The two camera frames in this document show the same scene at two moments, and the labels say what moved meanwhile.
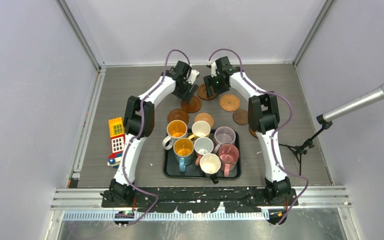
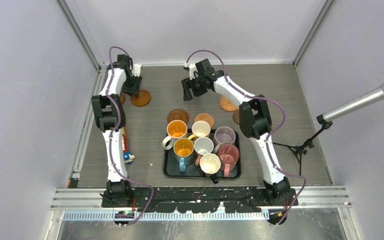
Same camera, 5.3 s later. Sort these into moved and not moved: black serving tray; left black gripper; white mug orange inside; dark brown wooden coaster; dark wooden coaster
Moved: left black gripper
Not moved: white mug orange inside; dark brown wooden coaster; black serving tray; dark wooden coaster
